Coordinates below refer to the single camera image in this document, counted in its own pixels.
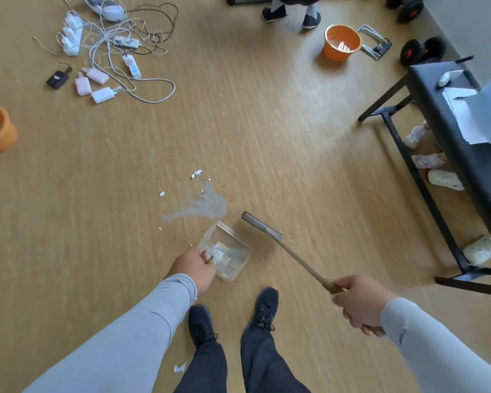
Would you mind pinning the black power adapter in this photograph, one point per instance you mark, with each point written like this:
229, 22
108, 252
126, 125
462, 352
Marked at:
58, 80

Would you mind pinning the silver metal tube frame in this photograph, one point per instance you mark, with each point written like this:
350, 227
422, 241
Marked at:
382, 46

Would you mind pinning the white power strip with plugs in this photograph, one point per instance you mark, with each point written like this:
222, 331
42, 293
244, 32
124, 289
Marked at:
71, 36

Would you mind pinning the clear plastic dustpan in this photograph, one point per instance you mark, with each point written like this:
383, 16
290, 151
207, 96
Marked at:
229, 272

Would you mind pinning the black pen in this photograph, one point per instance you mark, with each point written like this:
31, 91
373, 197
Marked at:
464, 59

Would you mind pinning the person's left hand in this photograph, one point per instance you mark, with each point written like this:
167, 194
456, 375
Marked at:
192, 270

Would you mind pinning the orange plastic basin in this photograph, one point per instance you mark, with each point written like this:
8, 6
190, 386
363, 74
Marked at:
0, 139
335, 55

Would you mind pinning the small white grey power strip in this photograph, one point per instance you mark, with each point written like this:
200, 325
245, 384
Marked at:
127, 42

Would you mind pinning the person's right leg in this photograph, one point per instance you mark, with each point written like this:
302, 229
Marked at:
266, 360

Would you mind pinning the black dumbbell red mark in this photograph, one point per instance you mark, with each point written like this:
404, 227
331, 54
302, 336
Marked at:
423, 50
409, 6

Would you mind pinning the white oval device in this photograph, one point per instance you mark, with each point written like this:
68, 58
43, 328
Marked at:
448, 78

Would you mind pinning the narrow white power strip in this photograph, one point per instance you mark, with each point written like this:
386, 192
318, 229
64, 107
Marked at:
132, 67

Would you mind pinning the white clog slipper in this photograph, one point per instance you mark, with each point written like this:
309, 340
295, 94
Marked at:
480, 250
446, 180

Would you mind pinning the white charger brick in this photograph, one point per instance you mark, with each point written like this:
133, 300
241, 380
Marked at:
103, 95

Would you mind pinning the black shoe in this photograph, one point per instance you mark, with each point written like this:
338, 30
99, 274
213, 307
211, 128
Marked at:
264, 308
200, 325

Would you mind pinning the person's leg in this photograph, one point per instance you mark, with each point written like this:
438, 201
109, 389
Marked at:
266, 360
204, 368

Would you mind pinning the black right shoe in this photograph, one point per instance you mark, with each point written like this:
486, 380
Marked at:
264, 308

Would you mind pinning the person's left forearm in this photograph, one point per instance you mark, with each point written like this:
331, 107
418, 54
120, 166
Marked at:
118, 343

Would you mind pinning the pale folded paper sheet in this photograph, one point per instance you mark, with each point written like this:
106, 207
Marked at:
474, 118

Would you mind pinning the person's right hand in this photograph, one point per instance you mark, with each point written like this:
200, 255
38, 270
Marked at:
362, 302

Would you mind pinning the black padded bench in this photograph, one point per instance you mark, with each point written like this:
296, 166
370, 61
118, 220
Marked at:
487, 171

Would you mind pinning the grey white neck massager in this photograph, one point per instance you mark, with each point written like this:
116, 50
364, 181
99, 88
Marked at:
110, 12

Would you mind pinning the person's left leg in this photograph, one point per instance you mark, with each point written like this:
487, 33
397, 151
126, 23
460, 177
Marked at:
204, 368

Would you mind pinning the black left shoe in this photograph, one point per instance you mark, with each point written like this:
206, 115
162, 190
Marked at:
200, 325

